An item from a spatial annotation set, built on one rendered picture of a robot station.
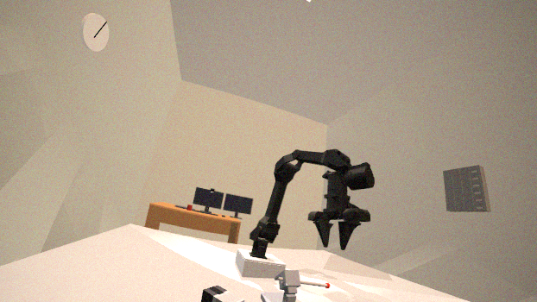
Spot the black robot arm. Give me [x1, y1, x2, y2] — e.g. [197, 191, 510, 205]
[249, 149, 375, 259]

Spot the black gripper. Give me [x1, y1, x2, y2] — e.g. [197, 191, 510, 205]
[308, 190, 370, 250]

